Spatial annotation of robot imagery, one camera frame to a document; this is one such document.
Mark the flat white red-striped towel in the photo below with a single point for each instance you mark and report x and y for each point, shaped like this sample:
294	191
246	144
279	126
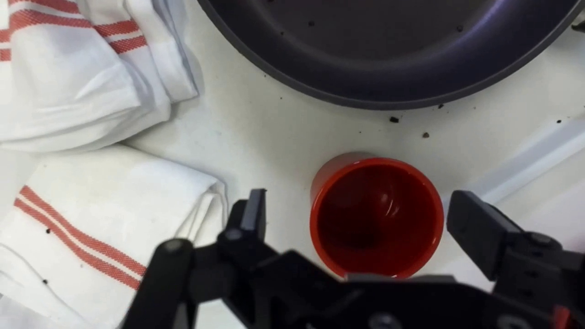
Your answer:
109	201

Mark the black frying pan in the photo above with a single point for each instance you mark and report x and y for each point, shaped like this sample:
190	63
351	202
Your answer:
389	47

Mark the red plastic cup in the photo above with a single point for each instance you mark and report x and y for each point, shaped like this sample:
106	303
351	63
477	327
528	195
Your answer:
374	224

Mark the round white table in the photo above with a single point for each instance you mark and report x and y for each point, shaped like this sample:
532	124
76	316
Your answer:
557	212

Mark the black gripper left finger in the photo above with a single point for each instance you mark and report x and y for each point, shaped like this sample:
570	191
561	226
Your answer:
256	212

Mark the white plastic tray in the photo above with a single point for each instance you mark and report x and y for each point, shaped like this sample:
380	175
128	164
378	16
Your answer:
274	138

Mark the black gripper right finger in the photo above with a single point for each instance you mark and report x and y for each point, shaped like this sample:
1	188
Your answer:
477	228

